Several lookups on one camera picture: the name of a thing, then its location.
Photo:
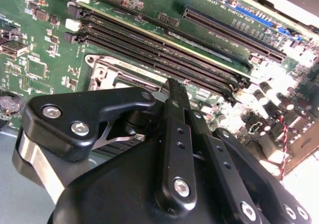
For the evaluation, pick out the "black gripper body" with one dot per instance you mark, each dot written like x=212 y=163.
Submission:
x=112 y=196

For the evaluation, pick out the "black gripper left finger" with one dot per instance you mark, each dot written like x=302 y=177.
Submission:
x=74 y=114

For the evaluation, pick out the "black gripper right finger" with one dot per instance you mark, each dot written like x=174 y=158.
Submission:
x=216 y=154

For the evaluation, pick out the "metal socket cover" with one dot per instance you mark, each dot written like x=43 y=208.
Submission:
x=106 y=79

